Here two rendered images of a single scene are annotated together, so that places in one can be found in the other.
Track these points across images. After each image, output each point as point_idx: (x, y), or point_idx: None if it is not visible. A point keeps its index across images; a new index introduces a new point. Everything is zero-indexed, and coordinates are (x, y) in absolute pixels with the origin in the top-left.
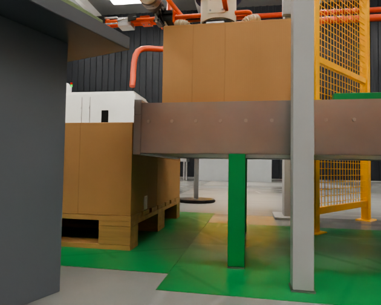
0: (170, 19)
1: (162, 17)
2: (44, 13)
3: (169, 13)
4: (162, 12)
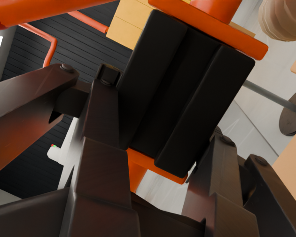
0: (246, 70)
1: (217, 164)
2: None
3: (172, 50)
4: (127, 114)
